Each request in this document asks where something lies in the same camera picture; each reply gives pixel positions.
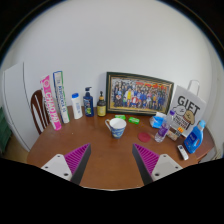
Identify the flat round red coaster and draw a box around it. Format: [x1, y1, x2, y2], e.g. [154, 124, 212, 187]
[137, 131, 153, 144]

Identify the white green long tube box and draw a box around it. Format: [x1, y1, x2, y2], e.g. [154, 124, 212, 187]
[52, 70, 71, 125]

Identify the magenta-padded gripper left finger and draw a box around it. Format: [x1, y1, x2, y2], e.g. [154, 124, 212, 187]
[40, 143, 92, 185]

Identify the white blue-patterned mug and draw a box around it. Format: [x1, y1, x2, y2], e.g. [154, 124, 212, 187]
[104, 117, 128, 139]

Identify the small patterned box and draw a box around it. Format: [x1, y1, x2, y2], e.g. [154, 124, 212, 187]
[167, 128, 181, 141]

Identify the blue tissue pack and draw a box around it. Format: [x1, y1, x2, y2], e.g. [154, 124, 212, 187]
[149, 111, 168, 130]

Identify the brown wooden chair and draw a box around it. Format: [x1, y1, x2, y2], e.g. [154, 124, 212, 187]
[30, 89, 51, 135]

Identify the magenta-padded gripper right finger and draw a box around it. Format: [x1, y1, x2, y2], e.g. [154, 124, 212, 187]
[132, 143, 184, 185]

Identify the white cabinet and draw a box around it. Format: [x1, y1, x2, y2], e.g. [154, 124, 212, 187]
[1, 62, 40, 153]

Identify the white blue-capped lotion bottle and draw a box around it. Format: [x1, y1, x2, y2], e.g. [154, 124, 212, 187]
[71, 92, 84, 120]

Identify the amber pump bottle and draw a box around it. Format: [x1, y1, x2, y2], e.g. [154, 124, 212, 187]
[96, 90, 108, 118]

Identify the blue detergent bottle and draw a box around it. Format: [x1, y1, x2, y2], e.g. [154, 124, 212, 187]
[183, 119, 207, 155]

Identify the pink long tube box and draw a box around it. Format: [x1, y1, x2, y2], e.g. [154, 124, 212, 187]
[39, 75, 63, 131]

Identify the clear purple-capped water bottle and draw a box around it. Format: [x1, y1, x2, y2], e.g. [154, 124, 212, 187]
[154, 110, 177, 144]

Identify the framed group photo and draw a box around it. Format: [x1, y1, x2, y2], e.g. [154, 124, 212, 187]
[105, 71, 175, 117]

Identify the white paper gift bag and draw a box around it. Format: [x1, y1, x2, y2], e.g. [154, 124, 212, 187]
[168, 79, 208, 138]

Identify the white remote control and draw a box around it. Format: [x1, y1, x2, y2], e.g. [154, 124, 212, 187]
[176, 144, 190, 161]

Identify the dark blue pump bottle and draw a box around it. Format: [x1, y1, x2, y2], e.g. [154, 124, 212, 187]
[82, 86, 95, 118]

